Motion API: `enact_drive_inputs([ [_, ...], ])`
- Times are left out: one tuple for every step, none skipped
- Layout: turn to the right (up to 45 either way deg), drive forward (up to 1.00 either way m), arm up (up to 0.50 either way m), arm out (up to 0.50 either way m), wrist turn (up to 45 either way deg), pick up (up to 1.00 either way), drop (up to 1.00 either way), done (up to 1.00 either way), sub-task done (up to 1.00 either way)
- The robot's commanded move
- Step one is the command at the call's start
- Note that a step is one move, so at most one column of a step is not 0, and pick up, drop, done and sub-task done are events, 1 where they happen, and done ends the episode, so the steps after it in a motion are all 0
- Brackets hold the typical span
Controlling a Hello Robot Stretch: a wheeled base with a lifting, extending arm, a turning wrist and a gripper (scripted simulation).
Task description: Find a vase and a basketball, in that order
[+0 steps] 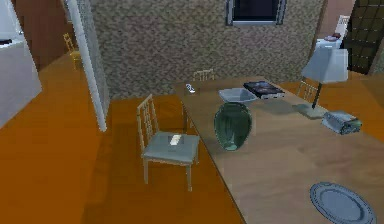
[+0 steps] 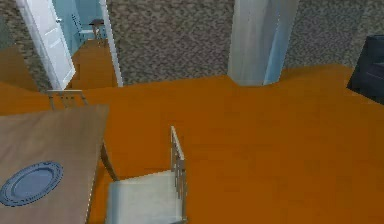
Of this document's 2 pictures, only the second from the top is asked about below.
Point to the white room door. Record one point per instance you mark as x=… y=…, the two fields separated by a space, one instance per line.
x=50 y=43

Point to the brown wooden table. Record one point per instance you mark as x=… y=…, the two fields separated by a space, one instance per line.
x=56 y=140

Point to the dark blue sofa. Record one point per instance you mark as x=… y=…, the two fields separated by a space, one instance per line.
x=370 y=70

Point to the white cushioned wooden chair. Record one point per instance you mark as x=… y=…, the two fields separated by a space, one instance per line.
x=68 y=97
x=146 y=196

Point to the blue round plate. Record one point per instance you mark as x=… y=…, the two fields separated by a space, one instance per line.
x=30 y=183

